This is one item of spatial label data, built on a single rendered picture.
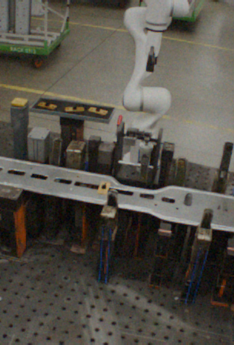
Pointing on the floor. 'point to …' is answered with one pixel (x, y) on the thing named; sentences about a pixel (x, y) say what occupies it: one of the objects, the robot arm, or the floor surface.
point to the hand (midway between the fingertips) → (151, 65)
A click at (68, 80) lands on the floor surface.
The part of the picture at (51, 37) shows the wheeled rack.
